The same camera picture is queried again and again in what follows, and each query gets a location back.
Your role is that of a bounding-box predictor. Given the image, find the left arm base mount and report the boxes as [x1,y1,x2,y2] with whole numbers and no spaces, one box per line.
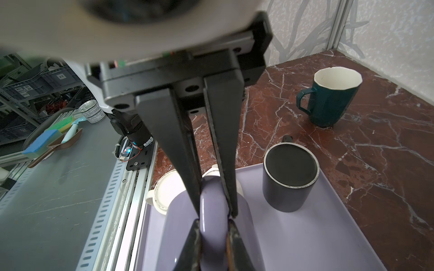
[114,137,154,171]

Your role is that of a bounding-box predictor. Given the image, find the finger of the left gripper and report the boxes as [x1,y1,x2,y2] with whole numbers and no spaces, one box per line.
[204,69,244,217]
[135,89,202,213]

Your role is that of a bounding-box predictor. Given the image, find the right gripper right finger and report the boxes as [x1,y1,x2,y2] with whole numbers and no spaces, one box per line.
[226,220,255,271]

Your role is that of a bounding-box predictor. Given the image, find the lavender plastic tray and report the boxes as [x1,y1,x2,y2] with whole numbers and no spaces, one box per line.
[136,164,385,271]

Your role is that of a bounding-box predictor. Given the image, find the black enamel mug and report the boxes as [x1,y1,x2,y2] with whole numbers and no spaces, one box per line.
[262,135,321,213]

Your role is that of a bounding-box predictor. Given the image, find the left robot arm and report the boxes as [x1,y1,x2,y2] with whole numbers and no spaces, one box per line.
[84,11,273,217]

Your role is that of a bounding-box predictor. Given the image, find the lavender mug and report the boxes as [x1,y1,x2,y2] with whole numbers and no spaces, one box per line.
[156,177,265,271]

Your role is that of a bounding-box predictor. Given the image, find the white faceted mug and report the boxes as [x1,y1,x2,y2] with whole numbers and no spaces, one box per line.
[202,164,244,196]

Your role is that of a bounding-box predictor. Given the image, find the small tin can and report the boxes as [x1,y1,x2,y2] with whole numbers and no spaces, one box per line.
[79,99,106,124]

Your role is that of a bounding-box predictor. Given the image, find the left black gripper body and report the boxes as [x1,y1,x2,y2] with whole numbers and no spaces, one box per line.
[86,11,273,112]

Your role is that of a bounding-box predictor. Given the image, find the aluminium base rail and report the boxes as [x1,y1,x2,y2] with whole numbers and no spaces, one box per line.
[76,143,158,271]

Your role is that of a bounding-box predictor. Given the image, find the colourful sponge stack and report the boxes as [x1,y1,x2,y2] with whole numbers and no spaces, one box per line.
[22,120,83,168]

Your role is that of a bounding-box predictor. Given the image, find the dark green mug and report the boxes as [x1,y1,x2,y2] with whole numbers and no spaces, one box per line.
[296,67,363,127]

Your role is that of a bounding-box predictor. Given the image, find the grey storage crates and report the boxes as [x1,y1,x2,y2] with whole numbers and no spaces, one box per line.
[1,58,84,144]

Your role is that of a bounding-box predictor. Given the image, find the cream round mug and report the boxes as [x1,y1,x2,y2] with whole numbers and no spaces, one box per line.
[145,170,185,215]

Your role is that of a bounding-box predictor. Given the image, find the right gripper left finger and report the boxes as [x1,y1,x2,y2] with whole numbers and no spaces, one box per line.
[174,219,202,271]

